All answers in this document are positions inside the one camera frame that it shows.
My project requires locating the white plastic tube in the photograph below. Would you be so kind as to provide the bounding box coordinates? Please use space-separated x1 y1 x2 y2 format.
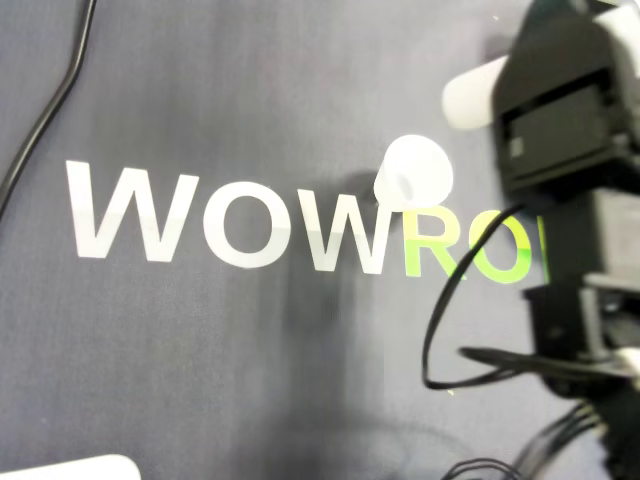
442 4 640 132

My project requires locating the white desk lamp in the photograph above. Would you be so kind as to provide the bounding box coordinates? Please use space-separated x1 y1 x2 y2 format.
0 453 142 480

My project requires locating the thick black cable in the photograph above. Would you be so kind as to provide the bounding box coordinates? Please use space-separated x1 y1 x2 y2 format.
0 0 99 214

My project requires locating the black arm servo cable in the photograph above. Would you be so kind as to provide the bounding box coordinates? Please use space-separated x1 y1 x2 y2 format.
422 201 631 392

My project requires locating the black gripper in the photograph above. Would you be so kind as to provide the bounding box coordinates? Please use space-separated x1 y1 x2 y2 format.
492 17 640 201

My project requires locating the dark grey WOWROBO mat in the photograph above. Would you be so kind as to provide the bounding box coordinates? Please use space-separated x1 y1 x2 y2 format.
0 0 640 480

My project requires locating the white translucent plastic cup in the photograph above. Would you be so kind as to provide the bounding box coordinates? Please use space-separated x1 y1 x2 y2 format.
373 134 455 206

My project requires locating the thin arm wire bundle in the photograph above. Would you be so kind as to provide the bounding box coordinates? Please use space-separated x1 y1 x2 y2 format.
443 403 607 480

